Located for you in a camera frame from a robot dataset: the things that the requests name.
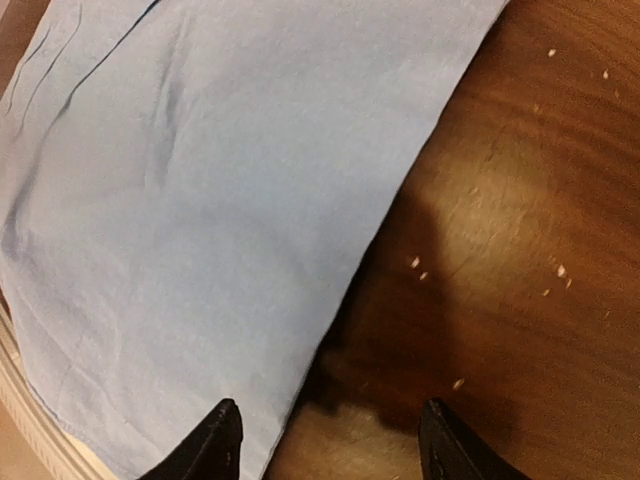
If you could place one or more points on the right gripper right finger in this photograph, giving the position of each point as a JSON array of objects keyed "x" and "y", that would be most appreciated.
[{"x": 451, "y": 450}]

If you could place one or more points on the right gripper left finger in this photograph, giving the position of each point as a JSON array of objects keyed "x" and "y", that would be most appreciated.
[{"x": 210, "y": 452}]

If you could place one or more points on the light blue long sleeve shirt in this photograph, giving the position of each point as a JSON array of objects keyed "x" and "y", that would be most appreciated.
[{"x": 188, "y": 189}]

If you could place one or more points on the front aluminium rail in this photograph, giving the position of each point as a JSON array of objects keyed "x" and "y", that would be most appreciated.
[{"x": 62, "y": 455}]

